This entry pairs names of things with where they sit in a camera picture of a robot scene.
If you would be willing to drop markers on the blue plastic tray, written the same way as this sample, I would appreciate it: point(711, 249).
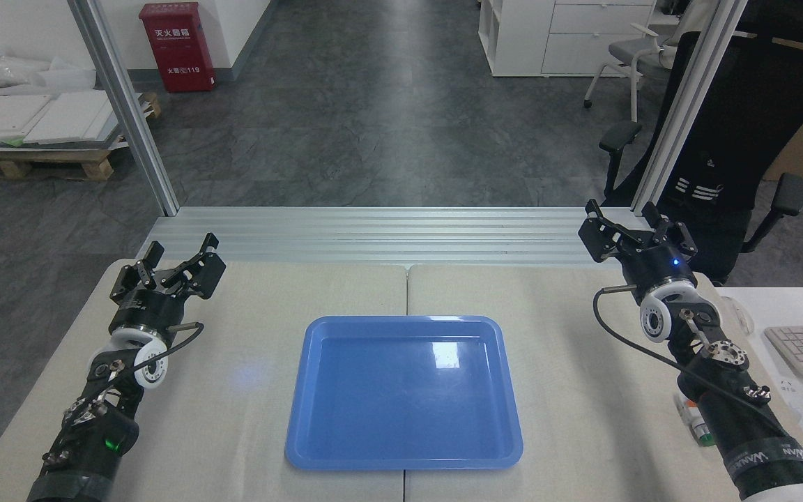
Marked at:
point(405, 394)

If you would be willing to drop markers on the white computer mouse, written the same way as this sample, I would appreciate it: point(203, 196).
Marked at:
point(742, 317)

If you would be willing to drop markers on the white storage cabinet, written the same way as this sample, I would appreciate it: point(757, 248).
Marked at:
point(548, 35)

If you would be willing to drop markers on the silver aluminium profile platform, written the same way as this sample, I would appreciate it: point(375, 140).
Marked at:
point(387, 233)

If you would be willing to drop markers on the clear plastic wrapped bundle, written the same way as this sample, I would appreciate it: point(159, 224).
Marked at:
point(4, 66)

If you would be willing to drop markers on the black mesh office chair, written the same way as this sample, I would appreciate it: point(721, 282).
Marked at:
point(757, 118)

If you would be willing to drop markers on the wooden pallet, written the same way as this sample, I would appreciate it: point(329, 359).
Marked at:
point(53, 162)

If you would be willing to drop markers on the grey white chair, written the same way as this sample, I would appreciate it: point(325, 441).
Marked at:
point(635, 52)

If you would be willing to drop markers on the red fire extinguisher box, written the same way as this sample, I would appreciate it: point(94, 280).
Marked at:
point(177, 45)

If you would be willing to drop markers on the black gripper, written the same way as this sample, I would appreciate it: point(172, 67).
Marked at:
point(659, 268)
point(147, 308)

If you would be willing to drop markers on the white flat boards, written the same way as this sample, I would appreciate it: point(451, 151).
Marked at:
point(39, 118)

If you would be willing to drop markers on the silver aluminium post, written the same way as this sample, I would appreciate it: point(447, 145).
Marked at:
point(126, 111)
point(687, 104)

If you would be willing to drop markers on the white switch part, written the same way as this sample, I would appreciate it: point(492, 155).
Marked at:
point(702, 434)

